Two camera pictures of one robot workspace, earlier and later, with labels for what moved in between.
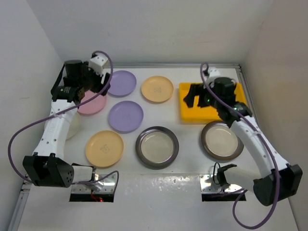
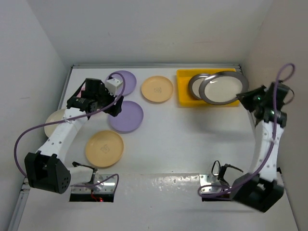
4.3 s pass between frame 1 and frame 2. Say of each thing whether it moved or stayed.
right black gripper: moved
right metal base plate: stayed
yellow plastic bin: moved
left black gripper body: moved
